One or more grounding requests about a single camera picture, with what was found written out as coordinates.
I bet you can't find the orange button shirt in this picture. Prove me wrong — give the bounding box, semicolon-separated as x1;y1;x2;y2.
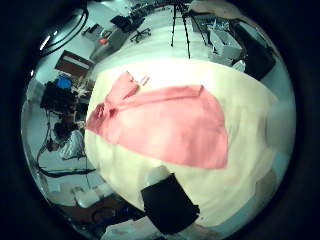
84;70;230;170

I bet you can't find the black office chair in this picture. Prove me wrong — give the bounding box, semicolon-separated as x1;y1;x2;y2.
129;27;153;44

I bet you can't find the dark side table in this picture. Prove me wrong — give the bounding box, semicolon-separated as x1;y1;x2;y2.
233;23;278;82

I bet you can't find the white storage bin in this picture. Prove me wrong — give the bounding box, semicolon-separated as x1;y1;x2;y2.
209;28;243;62

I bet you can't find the black camera tripod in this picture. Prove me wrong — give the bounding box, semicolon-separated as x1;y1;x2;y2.
169;2;193;60

